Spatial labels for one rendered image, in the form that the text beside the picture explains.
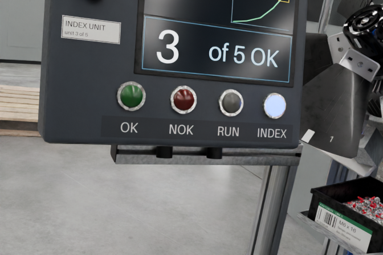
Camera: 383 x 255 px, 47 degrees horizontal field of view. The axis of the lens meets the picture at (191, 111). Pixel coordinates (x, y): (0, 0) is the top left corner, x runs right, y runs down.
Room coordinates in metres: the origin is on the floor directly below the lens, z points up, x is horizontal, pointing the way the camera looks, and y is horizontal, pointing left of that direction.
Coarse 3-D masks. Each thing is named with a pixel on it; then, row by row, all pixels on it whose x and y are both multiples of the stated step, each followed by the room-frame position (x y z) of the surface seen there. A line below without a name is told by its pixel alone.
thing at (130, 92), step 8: (120, 88) 0.38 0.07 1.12; (128, 88) 0.38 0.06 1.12; (136, 88) 0.38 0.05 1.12; (120, 96) 0.38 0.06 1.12; (128, 96) 0.37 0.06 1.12; (136, 96) 0.38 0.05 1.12; (144, 96) 0.38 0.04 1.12; (120, 104) 0.37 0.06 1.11; (128, 104) 0.37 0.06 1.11; (136, 104) 0.38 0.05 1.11
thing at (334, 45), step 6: (330, 36) 1.24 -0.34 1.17; (336, 36) 1.23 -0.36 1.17; (342, 36) 1.22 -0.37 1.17; (330, 42) 1.24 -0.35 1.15; (336, 42) 1.22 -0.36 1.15; (342, 42) 1.21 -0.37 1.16; (330, 48) 1.23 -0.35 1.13; (336, 48) 1.22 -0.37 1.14; (336, 54) 1.22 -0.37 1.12; (342, 54) 1.21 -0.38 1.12; (336, 60) 1.22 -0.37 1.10
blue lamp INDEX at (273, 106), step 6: (270, 96) 0.44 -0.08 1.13; (276, 96) 0.44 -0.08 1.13; (282, 96) 0.44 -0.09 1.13; (264, 102) 0.43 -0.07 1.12; (270, 102) 0.43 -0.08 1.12; (276, 102) 0.43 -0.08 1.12; (282, 102) 0.44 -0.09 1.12; (264, 108) 0.43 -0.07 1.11; (270, 108) 0.43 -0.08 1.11; (276, 108) 0.43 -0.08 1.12; (282, 108) 0.43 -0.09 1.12; (270, 114) 0.43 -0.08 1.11; (276, 114) 0.43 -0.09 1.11; (282, 114) 0.44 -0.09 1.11
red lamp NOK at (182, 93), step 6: (174, 90) 0.40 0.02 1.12; (180, 90) 0.40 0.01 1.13; (186, 90) 0.40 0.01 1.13; (192, 90) 0.40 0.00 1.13; (174, 96) 0.40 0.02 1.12; (180, 96) 0.39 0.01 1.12; (186, 96) 0.39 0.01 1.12; (192, 96) 0.40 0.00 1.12; (174, 102) 0.39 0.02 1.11; (180, 102) 0.39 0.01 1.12; (186, 102) 0.39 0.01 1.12; (192, 102) 0.40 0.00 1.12; (174, 108) 0.39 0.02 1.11; (180, 108) 0.39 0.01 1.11; (186, 108) 0.39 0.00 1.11; (192, 108) 0.40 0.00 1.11
